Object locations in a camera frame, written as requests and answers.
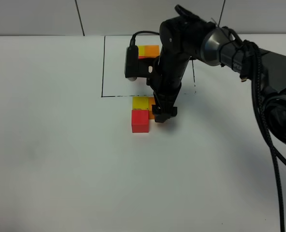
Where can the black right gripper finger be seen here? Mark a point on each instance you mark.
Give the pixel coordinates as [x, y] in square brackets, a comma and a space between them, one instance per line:
[156, 110]
[165, 116]

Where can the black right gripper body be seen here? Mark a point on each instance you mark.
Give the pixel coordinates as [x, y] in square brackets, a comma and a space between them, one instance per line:
[165, 91]

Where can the orange wooden cube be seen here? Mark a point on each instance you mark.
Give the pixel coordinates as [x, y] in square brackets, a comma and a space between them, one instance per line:
[151, 103]

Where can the red wooden cube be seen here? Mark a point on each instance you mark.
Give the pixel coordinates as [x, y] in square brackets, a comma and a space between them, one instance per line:
[140, 121]

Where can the yellow wooden cube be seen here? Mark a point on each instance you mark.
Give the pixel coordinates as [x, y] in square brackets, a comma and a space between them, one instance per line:
[140, 103]

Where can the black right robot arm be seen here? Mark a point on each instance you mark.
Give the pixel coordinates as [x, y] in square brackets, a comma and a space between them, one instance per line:
[187, 37]

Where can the template orange cube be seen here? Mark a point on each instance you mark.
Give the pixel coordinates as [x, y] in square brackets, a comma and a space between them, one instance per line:
[151, 51]

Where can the template yellow cube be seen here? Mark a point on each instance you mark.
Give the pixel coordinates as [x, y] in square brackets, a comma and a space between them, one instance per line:
[141, 50]

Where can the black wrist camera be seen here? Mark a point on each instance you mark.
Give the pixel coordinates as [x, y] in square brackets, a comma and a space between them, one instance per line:
[134, 67]

